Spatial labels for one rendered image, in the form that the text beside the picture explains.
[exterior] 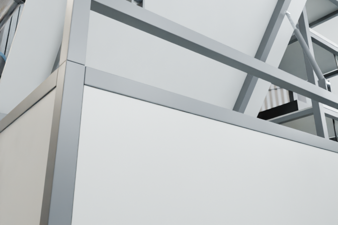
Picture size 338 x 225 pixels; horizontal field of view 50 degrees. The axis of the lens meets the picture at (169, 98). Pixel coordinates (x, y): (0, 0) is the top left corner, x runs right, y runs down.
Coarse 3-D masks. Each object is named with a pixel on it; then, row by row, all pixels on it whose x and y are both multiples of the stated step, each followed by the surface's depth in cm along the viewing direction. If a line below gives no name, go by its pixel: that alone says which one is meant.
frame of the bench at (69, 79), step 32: (64, 64) 68; (32, 96) 81; (64, 96) 66; (128, 96) 75; (160, 96) 80; (0, 128) 99; (64, 128) 64; (256, 128) 99; (288, 128) 109; (64, 160) 62; (64, 192) 60; (64, 224) 59
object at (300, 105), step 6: (288, 102) 179; (294, 102) 177; (300, 102) 177; (270, 108) 187; (276, 108) 184; (282, 108) 181; (288, 108) 179; (294, 108) 176; (300, 108) 175; (258, 114) 193; (264, 114) 190; (270, 114) 187; (276, 114) 184; (282, 114) 181
